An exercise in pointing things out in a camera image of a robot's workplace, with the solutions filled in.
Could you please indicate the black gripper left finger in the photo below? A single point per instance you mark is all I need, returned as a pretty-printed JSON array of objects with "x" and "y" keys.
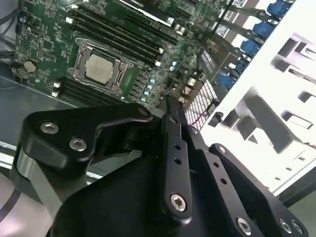
[{"x": 54, "y": 148}]

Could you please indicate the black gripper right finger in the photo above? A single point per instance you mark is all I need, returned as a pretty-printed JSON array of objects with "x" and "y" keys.
[{"x": 219, "y": 172}]

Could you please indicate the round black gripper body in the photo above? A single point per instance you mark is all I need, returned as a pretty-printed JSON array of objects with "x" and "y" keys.
[{"x": 118, "y": 205}]

